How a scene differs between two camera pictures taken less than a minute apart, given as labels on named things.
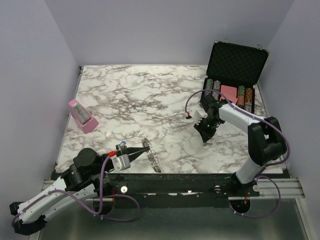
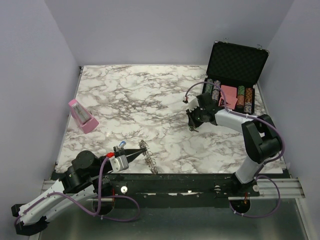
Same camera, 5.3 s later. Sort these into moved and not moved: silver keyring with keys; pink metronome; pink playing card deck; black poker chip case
Moved: silver keyring with keys
Not moved: black poker chip case; pink playing card deck; pink metronome
